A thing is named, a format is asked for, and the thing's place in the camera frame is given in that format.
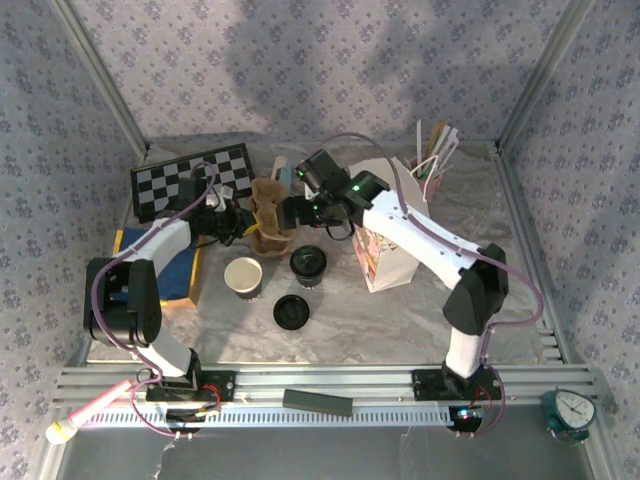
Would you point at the pink holder cup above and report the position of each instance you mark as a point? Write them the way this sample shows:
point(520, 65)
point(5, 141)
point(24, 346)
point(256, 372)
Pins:
point(432, 189)

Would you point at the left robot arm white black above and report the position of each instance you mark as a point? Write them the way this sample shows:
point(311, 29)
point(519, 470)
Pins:
point(165, 245)

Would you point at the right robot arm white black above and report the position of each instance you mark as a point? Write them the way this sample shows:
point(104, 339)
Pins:
point(425, 235)

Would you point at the black plastic cup lid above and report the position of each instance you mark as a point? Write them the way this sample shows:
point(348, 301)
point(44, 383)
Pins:
point(308, 260)
point(291, 312)

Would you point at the black white chessboard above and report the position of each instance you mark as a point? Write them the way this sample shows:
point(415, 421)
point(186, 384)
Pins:
point(160, 185)

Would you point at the aluminium mounting rail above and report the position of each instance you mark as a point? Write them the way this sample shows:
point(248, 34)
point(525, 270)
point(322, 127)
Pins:
point(350, 380)

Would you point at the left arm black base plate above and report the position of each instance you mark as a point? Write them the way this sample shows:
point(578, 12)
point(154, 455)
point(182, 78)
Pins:
point(225, 385)

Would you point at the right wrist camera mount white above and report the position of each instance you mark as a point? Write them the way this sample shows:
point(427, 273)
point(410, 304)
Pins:
point(308, 189)

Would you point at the wooden stir stick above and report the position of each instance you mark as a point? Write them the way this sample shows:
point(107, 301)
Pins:
point(436, 142)

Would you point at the light blue flat stick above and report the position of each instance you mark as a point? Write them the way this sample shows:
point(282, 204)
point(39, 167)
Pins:
point(288, 175)

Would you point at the black rectangular block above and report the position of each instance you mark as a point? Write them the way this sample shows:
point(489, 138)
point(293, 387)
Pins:
point(315, 401)

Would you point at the blue paper napkin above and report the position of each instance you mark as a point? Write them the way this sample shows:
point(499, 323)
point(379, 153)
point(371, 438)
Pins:
point(175, 280)

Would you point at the aluminium frame post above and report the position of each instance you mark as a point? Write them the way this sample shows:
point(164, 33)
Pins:
point(544, 75)
point(102, 75)

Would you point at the white cartoon print paper bag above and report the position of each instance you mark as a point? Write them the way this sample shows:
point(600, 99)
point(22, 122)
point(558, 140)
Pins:
point(390, 272)

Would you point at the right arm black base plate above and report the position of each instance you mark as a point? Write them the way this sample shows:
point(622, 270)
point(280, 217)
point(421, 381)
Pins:
point(425, 385)

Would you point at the pink tube with white cap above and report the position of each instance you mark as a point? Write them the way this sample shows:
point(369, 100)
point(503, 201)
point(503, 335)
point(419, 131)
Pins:
point(95, 407)

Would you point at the teal alarm clock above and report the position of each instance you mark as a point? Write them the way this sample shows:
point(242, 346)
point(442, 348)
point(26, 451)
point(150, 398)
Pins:
point(575, 407)

